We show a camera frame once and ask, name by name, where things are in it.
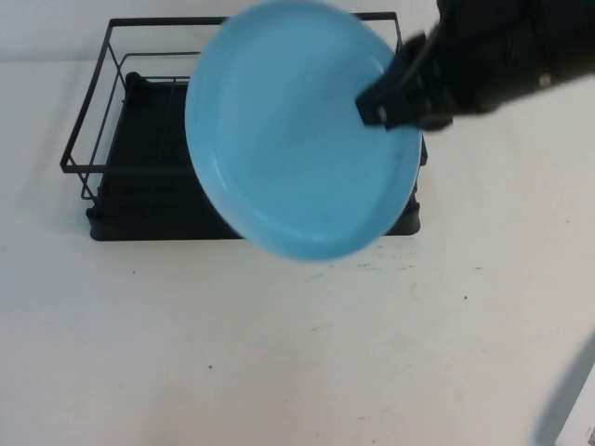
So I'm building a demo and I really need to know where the light blue plate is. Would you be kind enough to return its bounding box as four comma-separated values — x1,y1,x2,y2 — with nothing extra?
184,0,429,262

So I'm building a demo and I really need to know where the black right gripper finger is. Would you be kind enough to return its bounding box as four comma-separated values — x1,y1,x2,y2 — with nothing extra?
354,45,422,131

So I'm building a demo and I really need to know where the black wire dish rack frame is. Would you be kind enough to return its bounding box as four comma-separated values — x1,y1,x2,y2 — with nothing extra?
59,12,430,203

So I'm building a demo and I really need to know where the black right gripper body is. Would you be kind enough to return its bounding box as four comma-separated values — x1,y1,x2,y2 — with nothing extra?
403,27,459,133

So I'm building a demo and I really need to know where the black plastic drip tray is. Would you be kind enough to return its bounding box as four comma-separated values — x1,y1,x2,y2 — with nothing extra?
86,71,422,242

